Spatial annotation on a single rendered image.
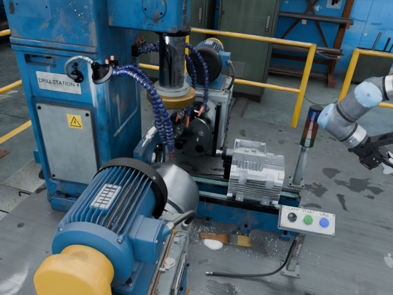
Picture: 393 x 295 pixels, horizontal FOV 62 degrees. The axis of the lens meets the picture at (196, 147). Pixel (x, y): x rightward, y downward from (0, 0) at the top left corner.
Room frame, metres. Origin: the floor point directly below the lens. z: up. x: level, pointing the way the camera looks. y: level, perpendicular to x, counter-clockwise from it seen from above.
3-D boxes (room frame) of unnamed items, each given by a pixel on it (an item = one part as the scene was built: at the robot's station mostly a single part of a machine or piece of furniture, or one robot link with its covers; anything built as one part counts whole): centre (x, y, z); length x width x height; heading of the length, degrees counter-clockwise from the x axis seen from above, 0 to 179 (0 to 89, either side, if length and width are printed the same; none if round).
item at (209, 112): (1.44, 0.01, 1.04); 0.41 x 0.25 x 0.25; 171
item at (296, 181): (1.32, -0.51, 1.01); 0.08 x 0.08 x 0.42; 81
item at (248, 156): (1.07, -0.20, 1.11); 0.12 x 0.11 x 0.07; 81
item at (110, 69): (0.92, 0.33, 1.46); 0.18 x 0.11 x 0.13; 81
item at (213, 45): (1.74, -0.06, 1.16); 0.33 x 0.26 x 0.42; 171
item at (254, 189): (1.06, -0.24, 1.02); 0.20 x 0.19 x 0.19; 81
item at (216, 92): (1.70, -0.03, 0.99); 0.35 x 0.31 x 0.37; 171
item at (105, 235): (0.48, 0.14, 1.16); 0.33 x 0.26 x 0.42; 171
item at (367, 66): (5.27, -2.73, 0.41); 0.52 x 0.47 x 0.82; 75
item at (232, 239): (0.92, -0.14, 0.80); 0.21 x 0.05 x 0.01; 86
